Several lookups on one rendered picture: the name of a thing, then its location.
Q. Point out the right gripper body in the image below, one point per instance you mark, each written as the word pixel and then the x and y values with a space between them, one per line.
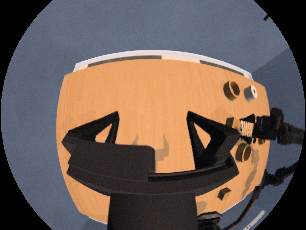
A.
pixel 255 131

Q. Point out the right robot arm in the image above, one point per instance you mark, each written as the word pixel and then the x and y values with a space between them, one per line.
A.
pixel 271 124

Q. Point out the grey cylinder with pale top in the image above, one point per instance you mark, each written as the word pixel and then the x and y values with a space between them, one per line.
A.
pixel 249 93

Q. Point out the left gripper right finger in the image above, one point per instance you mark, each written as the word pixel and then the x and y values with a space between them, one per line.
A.
pixel 223 138

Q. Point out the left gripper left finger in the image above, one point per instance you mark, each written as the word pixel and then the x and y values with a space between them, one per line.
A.
pixel 90 130

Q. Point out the small wooden pallet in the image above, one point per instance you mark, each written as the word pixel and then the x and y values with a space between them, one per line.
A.
pixel 245 128

